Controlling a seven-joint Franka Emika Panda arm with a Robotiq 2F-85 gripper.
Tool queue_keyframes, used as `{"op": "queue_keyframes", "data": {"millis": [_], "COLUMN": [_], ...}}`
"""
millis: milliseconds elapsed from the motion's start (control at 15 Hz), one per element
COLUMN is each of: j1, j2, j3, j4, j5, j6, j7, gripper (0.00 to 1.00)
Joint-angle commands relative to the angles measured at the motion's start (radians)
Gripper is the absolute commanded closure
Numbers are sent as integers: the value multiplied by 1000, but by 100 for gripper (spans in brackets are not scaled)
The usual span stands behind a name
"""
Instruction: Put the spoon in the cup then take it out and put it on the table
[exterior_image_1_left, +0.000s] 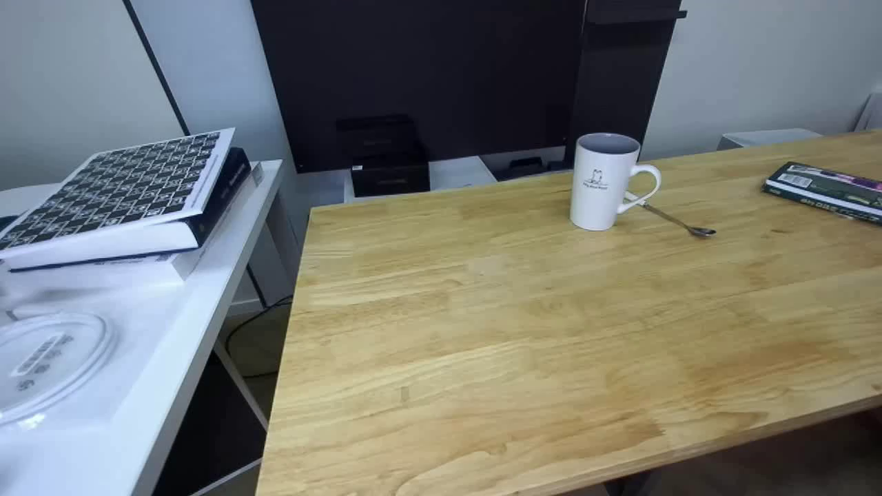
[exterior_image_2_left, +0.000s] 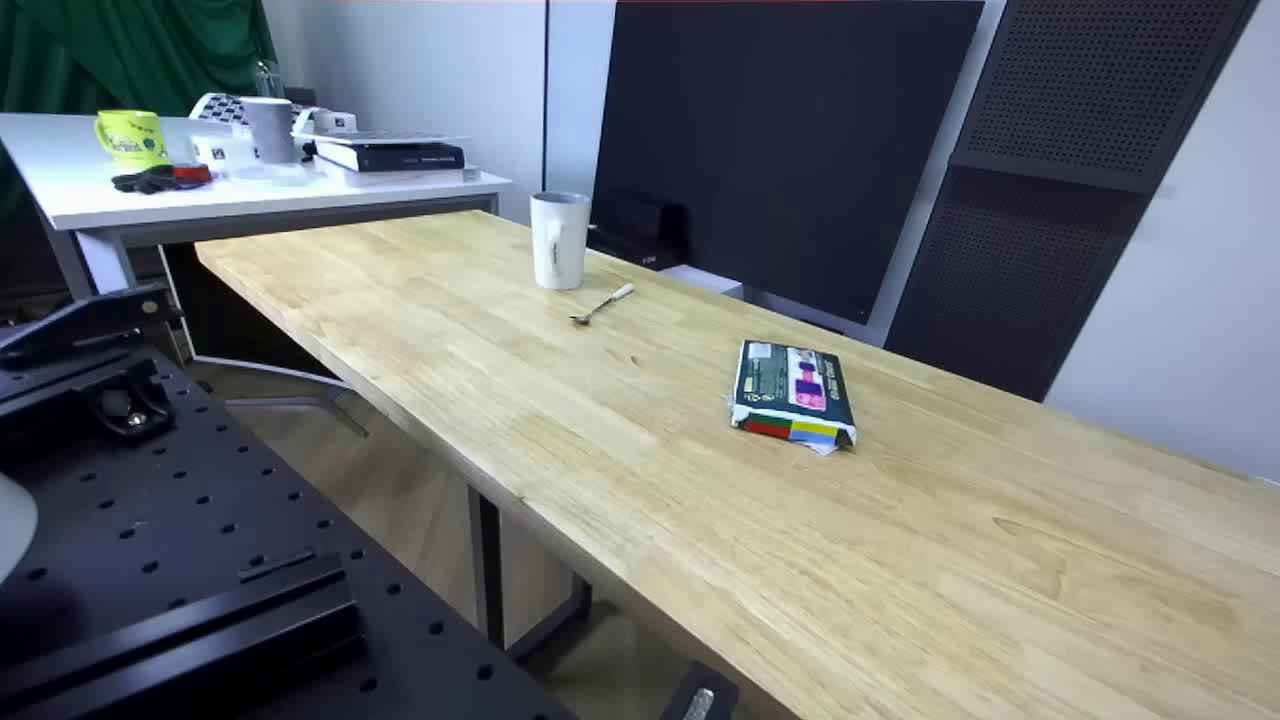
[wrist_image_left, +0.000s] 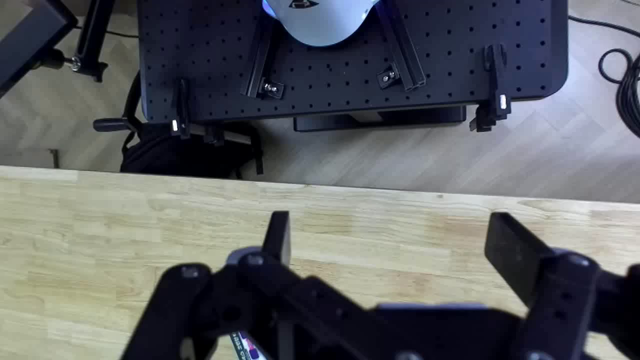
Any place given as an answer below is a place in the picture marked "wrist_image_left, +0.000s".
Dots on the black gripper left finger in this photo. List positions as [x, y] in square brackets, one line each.
[276, 233]

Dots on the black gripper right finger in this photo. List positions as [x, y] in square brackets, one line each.
[513, 246]

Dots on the black bag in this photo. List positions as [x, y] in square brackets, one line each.
[186, 157]

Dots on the black plate support base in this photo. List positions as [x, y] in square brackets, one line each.
[372, 120]

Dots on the black table clamp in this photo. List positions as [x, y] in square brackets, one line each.
[180, 106]
[495, 93]

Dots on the black tripod stand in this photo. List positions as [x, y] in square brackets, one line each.
[90, 41]

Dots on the dark grey case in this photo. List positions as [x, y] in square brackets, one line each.
[26, 41]

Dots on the black mounting bracket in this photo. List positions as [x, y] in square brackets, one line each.
[263, 66]
[402, 61]

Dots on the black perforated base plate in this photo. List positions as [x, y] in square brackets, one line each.
[447, 52]

